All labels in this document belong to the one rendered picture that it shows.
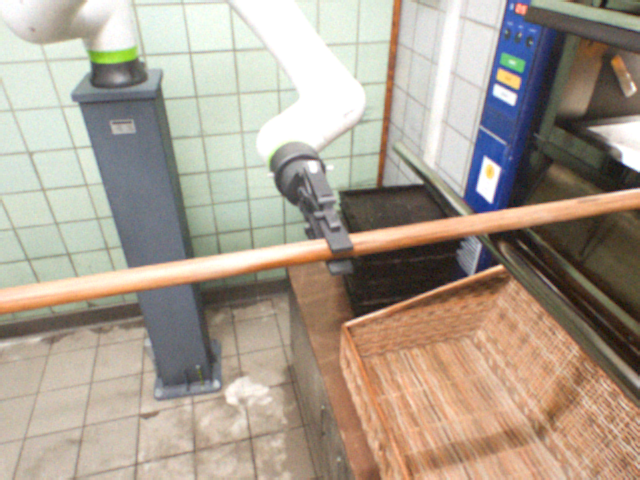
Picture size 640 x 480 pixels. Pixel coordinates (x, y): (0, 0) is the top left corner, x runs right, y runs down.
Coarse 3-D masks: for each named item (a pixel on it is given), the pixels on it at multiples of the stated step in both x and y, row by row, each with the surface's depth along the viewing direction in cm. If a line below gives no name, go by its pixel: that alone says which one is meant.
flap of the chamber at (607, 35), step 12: (528, 12) 84; (540, 12) 81; (552, 12) 79; (540, 24) 81; (552, 24) 79; (564, 24) 76; (576, 24) 74; (588, 24) 72; (600, 24) 70; (588, 36) 72; (600, 36) 70; (612, 36) 68; (624, 36) 66; (636, 36) 65; (624, 48) 66; (636, 48) 64
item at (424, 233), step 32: (416, 224) 64; (448, 224) 64; (480, 224) 65; (512, 224) 66; (224, 256) 58; (256, 256) 58; (288, 256) 59; (320, 256) 60; (32, 288) 53; (64, 288) 54; (96, 288) 54; (128, 288) 55
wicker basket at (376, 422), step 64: (384, 320) 115; (448, 320) 121; (512, 320) 115; (384, 384) 115; (448, 384) 115; (512, 384) 113; (576, 384) 97; (384, 448) 92; (448, 448) 101; (512, 448) 101
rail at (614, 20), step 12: (540, 0) 81; (552, 0) 79; (564, 0) 77; (564, 12) 76; (576, 12) 74; (588, 12) 72; (600, 12) 70; (612, 12) 68; (612, 24) 68; (624, 24) 66; (636, 24) 65
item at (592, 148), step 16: (560, 128) 100; (576, 128) 100; (560, 144) 100; (576, 144) 96; (592, 144) 93; (608, 144) 93; (592, 160) 92; (608, 160) 89; (624, 160) 86; (608, 176) 89; (624, 176) 86
